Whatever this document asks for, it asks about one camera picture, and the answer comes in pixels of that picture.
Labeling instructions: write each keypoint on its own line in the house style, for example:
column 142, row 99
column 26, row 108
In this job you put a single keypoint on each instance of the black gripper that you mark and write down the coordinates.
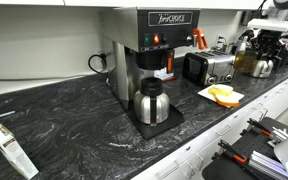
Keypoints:
column 266, row 38

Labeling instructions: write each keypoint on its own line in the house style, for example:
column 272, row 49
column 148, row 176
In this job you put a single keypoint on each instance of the dark translucent brown cup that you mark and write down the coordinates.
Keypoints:
column 244, row 61

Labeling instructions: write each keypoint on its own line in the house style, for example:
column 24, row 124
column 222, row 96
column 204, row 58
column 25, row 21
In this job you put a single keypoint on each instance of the stainless steel coffee maker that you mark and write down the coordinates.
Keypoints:
column 127, row 30

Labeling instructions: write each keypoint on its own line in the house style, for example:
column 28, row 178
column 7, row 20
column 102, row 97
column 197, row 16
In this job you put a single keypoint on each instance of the steel and black toaster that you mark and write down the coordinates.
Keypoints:
column 214, row 65

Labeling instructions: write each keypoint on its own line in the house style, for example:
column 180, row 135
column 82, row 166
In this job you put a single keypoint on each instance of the yellow toasted bread slice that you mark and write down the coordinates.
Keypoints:
column 220, row 89

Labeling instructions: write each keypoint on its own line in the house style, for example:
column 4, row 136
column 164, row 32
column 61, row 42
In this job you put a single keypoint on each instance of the white bread slice orange crust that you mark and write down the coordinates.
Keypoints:
column 229, row 100

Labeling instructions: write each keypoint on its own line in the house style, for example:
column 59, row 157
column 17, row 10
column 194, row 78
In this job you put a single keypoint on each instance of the white square plate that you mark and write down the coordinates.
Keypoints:
column 205, row 94

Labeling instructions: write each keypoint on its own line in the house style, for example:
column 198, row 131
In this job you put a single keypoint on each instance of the black clamp with orange grip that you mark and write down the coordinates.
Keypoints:
column 232, row 151
column 259, row 126

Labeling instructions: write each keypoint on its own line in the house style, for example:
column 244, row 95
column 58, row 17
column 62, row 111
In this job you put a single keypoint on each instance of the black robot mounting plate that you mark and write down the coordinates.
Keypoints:
column 250, row 145

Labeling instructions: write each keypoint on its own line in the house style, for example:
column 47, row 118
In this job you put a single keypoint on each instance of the white lower cabinet drawers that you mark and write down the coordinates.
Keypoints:
column 210, row 140

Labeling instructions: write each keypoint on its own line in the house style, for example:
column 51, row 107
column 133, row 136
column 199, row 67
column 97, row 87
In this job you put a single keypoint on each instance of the small handwritten whiteboard sign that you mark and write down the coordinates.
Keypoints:
column 164, row 74

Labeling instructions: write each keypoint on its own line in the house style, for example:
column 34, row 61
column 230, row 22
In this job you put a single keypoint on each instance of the silver aluminium extrusion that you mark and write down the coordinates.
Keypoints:
column 267, row 164

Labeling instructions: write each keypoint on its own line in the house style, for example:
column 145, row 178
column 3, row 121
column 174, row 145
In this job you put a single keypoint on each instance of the steel carafe with black lid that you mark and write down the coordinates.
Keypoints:
column 144, row 106

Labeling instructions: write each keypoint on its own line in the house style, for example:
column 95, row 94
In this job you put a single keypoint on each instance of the white upper cabinets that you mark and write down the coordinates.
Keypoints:
column 117, row 2

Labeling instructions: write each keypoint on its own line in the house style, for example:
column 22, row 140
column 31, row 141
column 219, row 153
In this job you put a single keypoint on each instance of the grey marker pen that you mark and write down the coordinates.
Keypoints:
column 2, row 115

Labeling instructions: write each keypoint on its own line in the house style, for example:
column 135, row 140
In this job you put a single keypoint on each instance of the white paper carton box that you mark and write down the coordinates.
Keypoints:
column 14, row 153

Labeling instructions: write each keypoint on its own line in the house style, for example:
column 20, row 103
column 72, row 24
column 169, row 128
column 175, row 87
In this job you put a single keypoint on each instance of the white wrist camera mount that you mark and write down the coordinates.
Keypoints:
column 269, row 25

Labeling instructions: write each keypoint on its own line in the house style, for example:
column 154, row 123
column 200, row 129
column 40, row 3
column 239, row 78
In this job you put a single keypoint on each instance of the grey metal wall box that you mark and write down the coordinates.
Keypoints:
column 246, row 17

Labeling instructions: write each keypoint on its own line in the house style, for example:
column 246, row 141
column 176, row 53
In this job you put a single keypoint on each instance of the silver metal bracket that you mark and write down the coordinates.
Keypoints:
column 279, row 135

